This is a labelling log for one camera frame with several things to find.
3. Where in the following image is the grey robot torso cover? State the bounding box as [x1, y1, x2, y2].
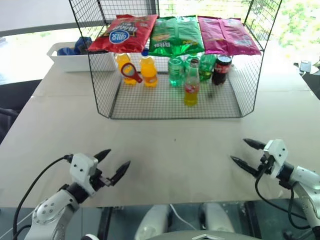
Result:
[149, 229, 261, 240]

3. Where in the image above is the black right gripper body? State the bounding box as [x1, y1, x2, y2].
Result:
[256, 149, 275, 177]

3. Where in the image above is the blue snack packet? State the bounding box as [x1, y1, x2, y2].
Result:
[74, 36, 93, 55]

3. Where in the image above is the black chair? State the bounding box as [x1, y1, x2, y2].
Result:
[0, 107, 20, 146]

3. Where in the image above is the white thin cable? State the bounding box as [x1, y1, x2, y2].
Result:
[169, 203, 199, 231]

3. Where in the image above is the pink chips bag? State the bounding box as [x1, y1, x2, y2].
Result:
[197, 15, 262, 57]

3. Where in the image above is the blue cloth bundle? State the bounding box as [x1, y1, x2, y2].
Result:
[56, 46, 76, 57]

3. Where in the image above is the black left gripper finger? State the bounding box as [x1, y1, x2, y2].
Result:
[108, 160, 132, 187]
[93, 149, 112, 165]

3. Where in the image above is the red bottle opener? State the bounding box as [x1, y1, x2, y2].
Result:
[119, 62, 144, 85]

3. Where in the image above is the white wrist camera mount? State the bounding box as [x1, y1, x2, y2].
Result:
[262, 139, 287, 179]
[69, 153, 99, 198]

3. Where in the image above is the black wire mesh rack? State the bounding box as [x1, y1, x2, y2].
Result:
[68, 0, 284, 120]

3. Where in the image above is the white rounded robot leg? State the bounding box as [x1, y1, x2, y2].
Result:
[199, 202, 236, 240]
[134, 204, 174, 240]

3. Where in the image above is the glass bottle with yellow drink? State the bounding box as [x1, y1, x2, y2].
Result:
[183, 58, 201, 107]

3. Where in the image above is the orange soda plastic bottle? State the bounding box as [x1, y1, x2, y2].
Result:
[139, 50, 159, 89]
[114, 52, 138, 86]

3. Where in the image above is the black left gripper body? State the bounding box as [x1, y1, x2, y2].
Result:
[88, 168, 114, 194]

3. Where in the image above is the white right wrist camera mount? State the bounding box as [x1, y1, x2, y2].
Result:
[262, 139, 287, 179]

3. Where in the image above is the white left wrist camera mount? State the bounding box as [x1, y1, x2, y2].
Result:
[69, 153, 99, 198]

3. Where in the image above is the white plastic bin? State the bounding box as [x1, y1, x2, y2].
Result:
[46, 41, 118, 74]

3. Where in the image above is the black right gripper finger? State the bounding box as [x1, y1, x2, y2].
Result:
[242, 138, 267, 151]
[229, 155, 261, 177]

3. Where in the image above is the green chips bag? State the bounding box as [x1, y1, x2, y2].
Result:
[147, 15, 206, 57]

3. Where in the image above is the black cola can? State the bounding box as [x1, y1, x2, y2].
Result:
[211, 54, 234, 87]

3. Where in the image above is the red chips bag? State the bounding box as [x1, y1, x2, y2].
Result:
[87, 14, 160, 54]

